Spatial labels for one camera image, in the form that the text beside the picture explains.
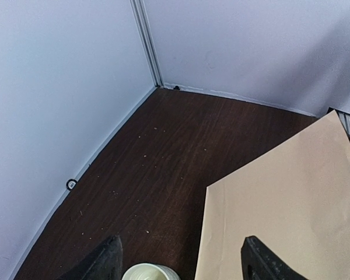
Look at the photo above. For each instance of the white ceramic mug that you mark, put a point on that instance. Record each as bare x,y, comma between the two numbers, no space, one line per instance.
148,271

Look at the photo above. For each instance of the aluminium front rail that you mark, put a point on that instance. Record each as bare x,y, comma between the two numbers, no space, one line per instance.
344,118

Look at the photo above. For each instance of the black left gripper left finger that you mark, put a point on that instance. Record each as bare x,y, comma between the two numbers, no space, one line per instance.
104,262

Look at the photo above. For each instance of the brown paper bag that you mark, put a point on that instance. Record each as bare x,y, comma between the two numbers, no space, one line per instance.
294,198

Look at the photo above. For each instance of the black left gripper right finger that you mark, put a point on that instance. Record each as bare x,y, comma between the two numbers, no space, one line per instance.
259,262

